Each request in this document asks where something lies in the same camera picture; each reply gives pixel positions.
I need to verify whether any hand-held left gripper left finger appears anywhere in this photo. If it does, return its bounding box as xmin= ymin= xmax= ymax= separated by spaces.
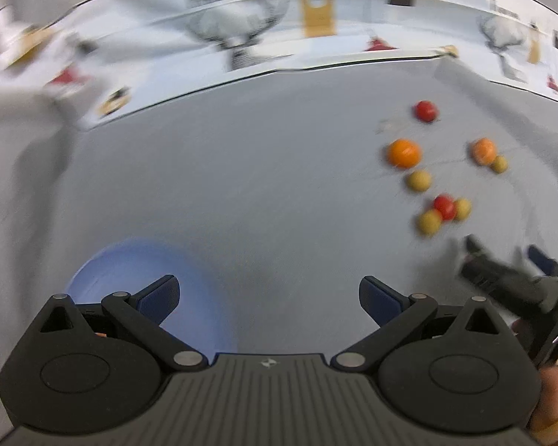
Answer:
xmin=25 ymin=275 xmax=210 ymax=373

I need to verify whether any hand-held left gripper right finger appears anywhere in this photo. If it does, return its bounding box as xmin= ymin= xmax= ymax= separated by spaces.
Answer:
xmin=330 ymin=276 xmax=517 ymax=373

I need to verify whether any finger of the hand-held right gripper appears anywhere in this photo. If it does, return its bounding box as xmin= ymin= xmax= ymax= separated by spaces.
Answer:
xmin=527 ymin=244 xmax=558 ymax=278
xmin=459 ymin=235 xmax=556 ymax=314

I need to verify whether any light blue plate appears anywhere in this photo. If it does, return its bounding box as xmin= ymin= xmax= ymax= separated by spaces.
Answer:
xmin=67 ymin=238 xmax=240 ymax=358

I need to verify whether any red cherry tomato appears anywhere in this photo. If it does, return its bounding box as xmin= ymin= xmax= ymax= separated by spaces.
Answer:
xmin=414 ymin=100 xmax=440 ymax=123
xmin=433 ymin=194 xmax=457 ymax=221

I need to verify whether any grey cloth cover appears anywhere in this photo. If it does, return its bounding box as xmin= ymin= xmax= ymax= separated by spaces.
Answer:
xmin=0 ymin=49 xmax=558 ymax=446

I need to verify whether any white printed cloth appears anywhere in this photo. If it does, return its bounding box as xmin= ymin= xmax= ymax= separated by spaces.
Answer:
xmin=0 ymin=0 xmax=558 ymax=132

